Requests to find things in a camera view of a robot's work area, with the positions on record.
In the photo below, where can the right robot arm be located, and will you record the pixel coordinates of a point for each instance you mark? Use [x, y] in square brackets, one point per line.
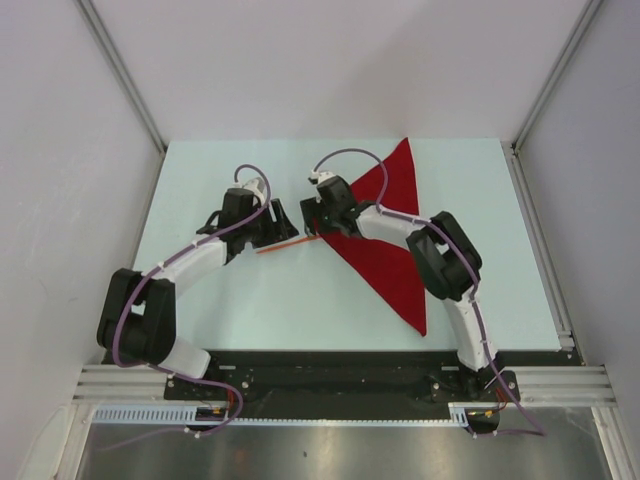
[447, 262]

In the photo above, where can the right aluminium frame post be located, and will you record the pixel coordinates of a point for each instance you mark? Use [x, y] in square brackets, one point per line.
[578, 33]

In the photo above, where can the left aluminium frame post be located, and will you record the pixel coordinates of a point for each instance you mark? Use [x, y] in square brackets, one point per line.
[117, 65]

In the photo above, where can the aluminium front rail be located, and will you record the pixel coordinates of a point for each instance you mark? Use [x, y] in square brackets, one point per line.
[563, 386]

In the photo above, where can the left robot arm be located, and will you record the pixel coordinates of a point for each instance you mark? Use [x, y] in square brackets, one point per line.
[139, 317]

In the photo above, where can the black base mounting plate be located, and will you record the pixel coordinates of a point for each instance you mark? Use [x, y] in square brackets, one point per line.
[434, 376]

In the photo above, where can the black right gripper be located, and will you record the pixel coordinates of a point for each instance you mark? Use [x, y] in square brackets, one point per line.
[312, 209]

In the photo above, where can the orange plastic knife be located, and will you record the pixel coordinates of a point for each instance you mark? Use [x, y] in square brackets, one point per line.
[281, 246]

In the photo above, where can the aluminium frame post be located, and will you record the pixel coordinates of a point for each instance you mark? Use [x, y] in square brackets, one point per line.
[578, 33]
[117, 65]

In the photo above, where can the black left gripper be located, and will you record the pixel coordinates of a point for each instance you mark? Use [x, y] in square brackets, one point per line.
[280, 230]

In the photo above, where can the red cloth napkin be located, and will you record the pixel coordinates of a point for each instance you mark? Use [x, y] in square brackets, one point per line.
[388, 269]

